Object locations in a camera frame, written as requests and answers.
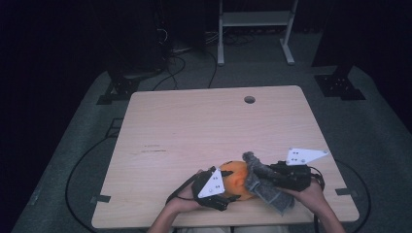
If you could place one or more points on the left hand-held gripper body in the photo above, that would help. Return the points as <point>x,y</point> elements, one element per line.
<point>210,187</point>

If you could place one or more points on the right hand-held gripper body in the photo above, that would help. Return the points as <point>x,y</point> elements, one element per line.
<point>291,178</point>

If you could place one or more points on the orange plush toy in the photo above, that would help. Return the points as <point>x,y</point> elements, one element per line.
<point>236,181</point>

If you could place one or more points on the grey fuzzy cloth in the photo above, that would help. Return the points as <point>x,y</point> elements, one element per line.
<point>275,197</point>

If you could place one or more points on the person's right hand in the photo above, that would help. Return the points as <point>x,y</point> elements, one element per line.
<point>307,197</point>

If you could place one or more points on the person's left hand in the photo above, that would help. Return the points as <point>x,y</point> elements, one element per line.
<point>181,202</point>

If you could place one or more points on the black metal stand base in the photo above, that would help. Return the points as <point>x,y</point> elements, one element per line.
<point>340,86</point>
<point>118,90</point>

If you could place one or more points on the white metal stand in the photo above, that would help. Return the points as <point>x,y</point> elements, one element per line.
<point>256,18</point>

